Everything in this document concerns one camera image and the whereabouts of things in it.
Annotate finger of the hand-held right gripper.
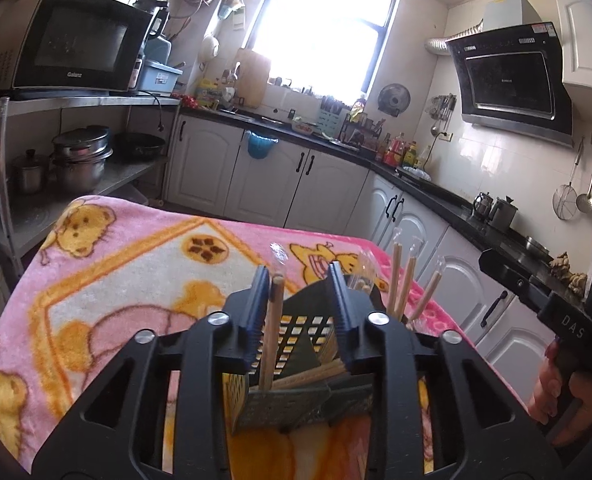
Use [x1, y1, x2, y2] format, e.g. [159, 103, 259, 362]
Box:
[478, 247, 557, 313]

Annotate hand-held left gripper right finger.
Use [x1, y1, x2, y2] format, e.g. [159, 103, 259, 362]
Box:
[326, 261, 552, 480]

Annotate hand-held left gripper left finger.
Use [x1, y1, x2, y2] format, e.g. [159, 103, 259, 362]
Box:
[30, 265, 271, 480]

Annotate bunch of wooden chopsticks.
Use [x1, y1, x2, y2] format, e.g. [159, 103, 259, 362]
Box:
[276, 227, 449, 391]

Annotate green perforated utensil holder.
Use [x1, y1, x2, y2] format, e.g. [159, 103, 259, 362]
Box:
[223, 280, 427, 436]

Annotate hanging kitchen utensils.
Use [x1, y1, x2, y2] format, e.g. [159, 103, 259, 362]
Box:
[428, 92, 459, 136]

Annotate person's right hand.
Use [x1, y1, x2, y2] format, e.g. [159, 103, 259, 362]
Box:
[526, 337, 592, 446]

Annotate steel bowl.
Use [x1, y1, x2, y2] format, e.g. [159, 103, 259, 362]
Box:
[523, 235, 552, 256]

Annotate ginger roots pile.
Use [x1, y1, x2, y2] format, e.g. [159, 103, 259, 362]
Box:
[548, 252, 589, 291]

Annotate steel lidded canister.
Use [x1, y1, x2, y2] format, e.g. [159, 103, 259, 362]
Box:
[490, 196, 519, 233]

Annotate small steel teapot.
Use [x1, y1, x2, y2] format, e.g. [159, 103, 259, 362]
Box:
[472, 191, 494, 221]

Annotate black kitchen countertop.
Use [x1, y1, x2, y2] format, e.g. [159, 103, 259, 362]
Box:
[181, 105, 592, 311]

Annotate steel ladle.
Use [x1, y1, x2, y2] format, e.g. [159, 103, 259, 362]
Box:
[575, 145, 592, 213]

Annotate white lower kitchen cabinets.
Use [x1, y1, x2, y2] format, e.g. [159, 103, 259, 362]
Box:
[163, 112, 562, 376]

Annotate black gas stove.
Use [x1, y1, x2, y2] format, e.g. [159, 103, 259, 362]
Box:
[396, 165, 472, 206]

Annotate pink printed blanket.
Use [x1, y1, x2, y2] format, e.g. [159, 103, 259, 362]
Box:
[0, 195, 532, 480]

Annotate blue hanging bag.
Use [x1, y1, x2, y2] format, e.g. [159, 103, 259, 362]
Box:
[246, 130, 279, 161]

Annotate cluster of condiment bottles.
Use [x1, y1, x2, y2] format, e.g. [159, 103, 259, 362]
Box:
[376, 132, 434, 171]

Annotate pale green knife rack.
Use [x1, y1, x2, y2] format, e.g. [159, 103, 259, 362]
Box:
[318, 95, 351, 136]

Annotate black range hood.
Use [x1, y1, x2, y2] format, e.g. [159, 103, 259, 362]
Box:
[446, 0, 574, 148]

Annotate black wok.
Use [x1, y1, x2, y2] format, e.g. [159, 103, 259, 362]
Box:
[113, 131, 167, 161]

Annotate steel shelf rack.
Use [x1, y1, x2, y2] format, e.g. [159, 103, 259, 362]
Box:
[0, 95, 184, 281]

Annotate stacked steel pots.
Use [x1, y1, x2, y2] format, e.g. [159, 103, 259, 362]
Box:
[50, 125, 114, 196]

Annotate wooden cutting board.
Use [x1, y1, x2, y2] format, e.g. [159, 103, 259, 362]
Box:
[236, 47, 271, 108]

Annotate white upper cabinet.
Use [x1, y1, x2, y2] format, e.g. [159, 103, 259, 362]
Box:
[556, 0, 592, 106]

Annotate blue plastic box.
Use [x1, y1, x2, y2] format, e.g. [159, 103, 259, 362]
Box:
[138, 59, 184, 97]

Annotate small lidded steel pot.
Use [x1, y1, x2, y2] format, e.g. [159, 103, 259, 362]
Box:
[13, 149, 49, 196]

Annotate kitchen window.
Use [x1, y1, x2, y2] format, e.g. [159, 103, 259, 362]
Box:
[246, 0, 404, 106]

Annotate pale blue appliance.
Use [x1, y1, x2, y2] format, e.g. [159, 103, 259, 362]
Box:
[146, 35, 173, 63]

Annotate black kettle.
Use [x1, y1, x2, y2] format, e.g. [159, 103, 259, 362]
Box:
[133, 0, 171, 41]

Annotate black microwave oven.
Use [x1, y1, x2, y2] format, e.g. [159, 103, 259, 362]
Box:
[0, 0, 157, 98]

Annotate wire mesh strainer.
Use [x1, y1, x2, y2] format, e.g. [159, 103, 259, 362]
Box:
[552, 137, 586, 221]

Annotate round grey wall fan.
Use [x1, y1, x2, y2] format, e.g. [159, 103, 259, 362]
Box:
[377, 82, 411, 117]

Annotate silver exhaust duct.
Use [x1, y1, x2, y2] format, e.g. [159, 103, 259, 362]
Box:
[423, 17, 484, 58]

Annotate wall-mounted holder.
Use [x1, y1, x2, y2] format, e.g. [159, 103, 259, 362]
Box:
[218, 0, 247, 31]

